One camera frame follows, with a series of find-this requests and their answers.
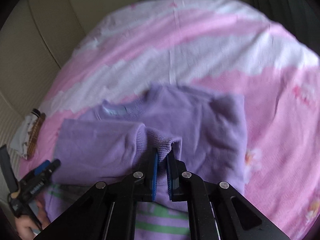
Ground purple sweatshirt green print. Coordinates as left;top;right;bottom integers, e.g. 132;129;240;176
52;85;247;239

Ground person's left hand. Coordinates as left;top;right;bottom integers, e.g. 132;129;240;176
15;200;50;240

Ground pink white floral bedspread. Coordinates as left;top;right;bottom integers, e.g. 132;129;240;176
20;0;319;239

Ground beige wardrobe door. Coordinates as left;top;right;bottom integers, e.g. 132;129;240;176
0;0;87;205

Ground green curtain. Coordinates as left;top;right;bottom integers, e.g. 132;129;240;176
249;0;319;54

